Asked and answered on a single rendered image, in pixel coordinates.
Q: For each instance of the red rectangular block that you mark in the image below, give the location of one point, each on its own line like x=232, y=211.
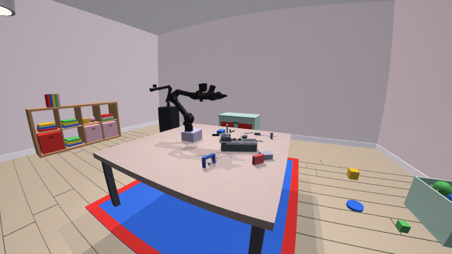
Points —
x=257, y=159

